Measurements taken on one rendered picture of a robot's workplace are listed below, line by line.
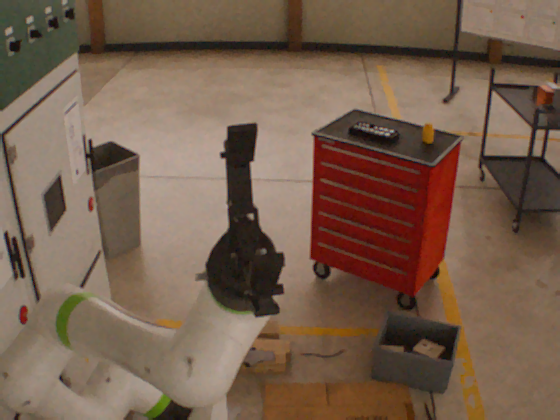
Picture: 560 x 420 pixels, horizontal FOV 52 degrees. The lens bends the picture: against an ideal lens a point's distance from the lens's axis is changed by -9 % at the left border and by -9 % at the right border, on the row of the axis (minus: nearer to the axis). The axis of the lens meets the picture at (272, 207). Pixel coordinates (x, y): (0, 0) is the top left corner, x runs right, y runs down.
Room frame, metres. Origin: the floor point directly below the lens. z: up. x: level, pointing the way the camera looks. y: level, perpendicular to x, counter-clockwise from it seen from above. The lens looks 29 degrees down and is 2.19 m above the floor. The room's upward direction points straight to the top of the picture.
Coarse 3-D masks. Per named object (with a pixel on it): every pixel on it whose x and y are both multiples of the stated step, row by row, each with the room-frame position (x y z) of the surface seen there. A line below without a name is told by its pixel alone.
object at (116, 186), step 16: (112, 144) 3.67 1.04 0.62; (96, 160) 3.59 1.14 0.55; (112, 160) 3.67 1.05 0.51; (128, 160) 3.38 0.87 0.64; (96, 176) 3.22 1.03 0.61; (112, 176) 3.30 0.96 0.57; (128, 176) 3.39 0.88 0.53; (96, 192) 3.23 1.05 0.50; (112, 192) 3.30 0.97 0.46; (128, 192) 3.39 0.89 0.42; (112, 208) 3.30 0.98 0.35; (128, 208) 3.38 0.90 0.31; (112, 224) 3.29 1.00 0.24; (128, 224) 3.38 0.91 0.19; (112, 240) 3.29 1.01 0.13; (128, 240) 3.37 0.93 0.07; (112, 256) 3.28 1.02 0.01
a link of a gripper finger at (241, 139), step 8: (232, 128) 0.57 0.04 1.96; (240, 128) 0.57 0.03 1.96; (248, 128) 0.57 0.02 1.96; (256, 128) 0.57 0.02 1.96; (232, 136) 0.57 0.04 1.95; (240, 136) 0.58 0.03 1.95; (248, 136) 0.58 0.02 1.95; (256, 136) 0.58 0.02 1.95; (232, 144) 0.58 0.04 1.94; (240, 144) 0.59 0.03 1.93; (248, 144) 0.59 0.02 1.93; (232, 152) 0.59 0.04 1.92; (240, 152) 0.60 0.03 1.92; (248, 152) 0.60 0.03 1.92; (232, 160) 0.60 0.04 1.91; (240, 160) 0.61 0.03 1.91; (248, 160) 0.61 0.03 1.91
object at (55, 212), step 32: (64, 64) 2.05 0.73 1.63; (32, 96) 1.76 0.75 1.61; (64, 96) 1.97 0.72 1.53; (0, 128) 1.53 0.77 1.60; (32, 128) 1.69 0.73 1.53; (64, 128) 1.93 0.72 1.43; (0, 160) 1.49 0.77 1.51; (32, 160) 1.65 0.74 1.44; (64, 160) 1.90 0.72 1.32; (32, 192) 1.62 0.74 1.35; (64, 192) 1.85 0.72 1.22; (32, 224) 1.57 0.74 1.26; (64, 224) 1.81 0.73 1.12; (96, 224) 2.11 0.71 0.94; (32, 256) 1.53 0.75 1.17; (64, 256) 1.76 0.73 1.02; (96, 256) 2.09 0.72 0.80; (32, 288) 1.52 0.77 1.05; (96, 288) 1.99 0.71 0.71; (64, 384) 1.52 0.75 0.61
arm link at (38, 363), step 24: (24, 336) 0.84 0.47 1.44; (0, 360) 0.80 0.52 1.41; (24, 360) 0.79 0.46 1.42; (48, 360) 0.81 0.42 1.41; (0, 384) 0.75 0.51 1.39; (24, 384) 0.76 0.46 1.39; (48, 384) 0.79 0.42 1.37; (24, 408) 0.74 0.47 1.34; (48, 408) 0.79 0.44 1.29; (72, 408) 0.87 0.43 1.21; (96, 408) 0.98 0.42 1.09
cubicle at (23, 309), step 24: (0, 192) 1.42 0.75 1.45; (0, 216) 1.40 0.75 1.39; (0, 240) 1.36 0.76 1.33; (0, 264) 1.33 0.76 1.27; (0, 288) 1.30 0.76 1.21; (24, 288) 1.43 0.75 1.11; (0, 312) 1.26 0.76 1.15; (24, 312) 1.38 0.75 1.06; (0, 336) 1.23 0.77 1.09; (0, 408) 1.11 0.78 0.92
